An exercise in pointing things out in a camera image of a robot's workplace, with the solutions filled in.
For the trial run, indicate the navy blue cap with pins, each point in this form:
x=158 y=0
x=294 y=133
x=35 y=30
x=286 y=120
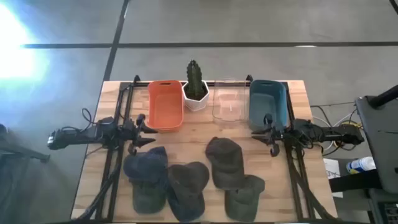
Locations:
x=146 y=165

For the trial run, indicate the olive grey cap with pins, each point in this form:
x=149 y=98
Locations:
x=244 y=199

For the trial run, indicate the blackish dark cap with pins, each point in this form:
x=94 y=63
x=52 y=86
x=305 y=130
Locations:
x=186 y=186

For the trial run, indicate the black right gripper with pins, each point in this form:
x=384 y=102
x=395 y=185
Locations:
x=275 y=137

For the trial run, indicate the white paper sheet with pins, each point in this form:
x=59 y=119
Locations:
x=332 y=169

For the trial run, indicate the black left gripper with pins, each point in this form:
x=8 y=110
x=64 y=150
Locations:
x=134 y=133

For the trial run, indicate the brown cap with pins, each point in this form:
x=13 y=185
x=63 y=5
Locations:
x=225 y=161

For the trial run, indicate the orange plastic bin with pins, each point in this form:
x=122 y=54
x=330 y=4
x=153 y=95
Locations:
x=165 y=105

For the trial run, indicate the white hexagonal plant pot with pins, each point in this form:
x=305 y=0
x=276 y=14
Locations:
x=196 y=102

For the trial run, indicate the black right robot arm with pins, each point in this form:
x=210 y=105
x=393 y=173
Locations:
x=323 y=133

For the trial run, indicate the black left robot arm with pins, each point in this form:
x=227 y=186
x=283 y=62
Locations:
x=77 y=135

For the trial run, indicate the teal plastic bin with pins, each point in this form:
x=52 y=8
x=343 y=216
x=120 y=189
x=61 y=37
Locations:
x=267 y=99

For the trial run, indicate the white bottle with blue label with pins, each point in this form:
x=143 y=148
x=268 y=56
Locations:
x=360 y=165

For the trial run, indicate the dark grey equipment cart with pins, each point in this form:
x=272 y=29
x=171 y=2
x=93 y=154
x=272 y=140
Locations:
x=379 y=137

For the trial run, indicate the green cactus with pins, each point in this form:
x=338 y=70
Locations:
x=194 y=77

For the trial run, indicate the black stand leg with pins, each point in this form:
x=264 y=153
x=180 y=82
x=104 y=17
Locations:
x=21 y=151

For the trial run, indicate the clear plastic bin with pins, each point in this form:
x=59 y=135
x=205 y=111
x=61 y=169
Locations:
x=230 y=107

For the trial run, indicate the black metal table frame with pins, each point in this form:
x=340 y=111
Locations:
x=130 y=99

